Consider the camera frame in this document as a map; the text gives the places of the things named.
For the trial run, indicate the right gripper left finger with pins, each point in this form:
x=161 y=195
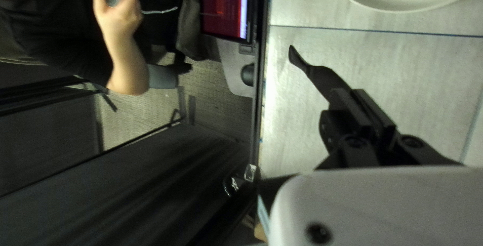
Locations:
x=351 y=144

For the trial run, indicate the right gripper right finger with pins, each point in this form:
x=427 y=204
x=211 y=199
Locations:
x=400 y=151

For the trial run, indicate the laptop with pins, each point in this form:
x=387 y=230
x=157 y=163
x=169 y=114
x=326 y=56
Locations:
x=222 y=4

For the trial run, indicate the person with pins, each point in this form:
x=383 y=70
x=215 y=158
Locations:
x=120 y=61

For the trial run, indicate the black frame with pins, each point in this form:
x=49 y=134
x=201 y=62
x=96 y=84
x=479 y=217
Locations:
x=260 y=87

